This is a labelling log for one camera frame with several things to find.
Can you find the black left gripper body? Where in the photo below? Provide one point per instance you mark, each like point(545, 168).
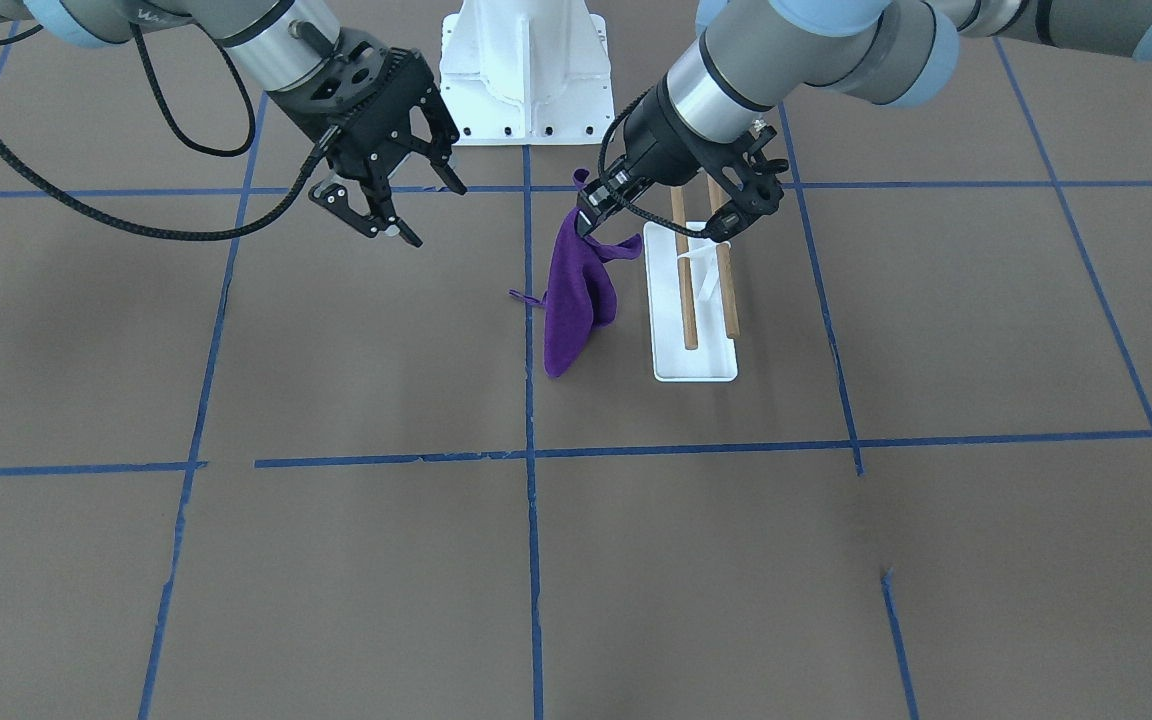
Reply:
point(658, 137)

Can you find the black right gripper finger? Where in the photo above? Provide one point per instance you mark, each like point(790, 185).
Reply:
point(332, 195)
point(432, 133)

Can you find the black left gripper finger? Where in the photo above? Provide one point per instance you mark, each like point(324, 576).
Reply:
point(611, 190)
point(588, 217)

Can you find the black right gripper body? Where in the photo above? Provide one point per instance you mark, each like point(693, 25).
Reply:
point(373, 178)

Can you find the purple towel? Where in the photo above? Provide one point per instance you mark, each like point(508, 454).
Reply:
point(580, 293)

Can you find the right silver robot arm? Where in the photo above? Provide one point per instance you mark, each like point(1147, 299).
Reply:
point(266, 46)

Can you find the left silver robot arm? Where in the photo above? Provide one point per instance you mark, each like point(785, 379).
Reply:
point(748, 56)

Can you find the white towel rack with wooden bars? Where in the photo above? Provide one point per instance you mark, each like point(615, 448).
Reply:
point(692, 307)

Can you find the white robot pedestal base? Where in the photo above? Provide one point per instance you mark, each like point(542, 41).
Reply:
point(527, 73)

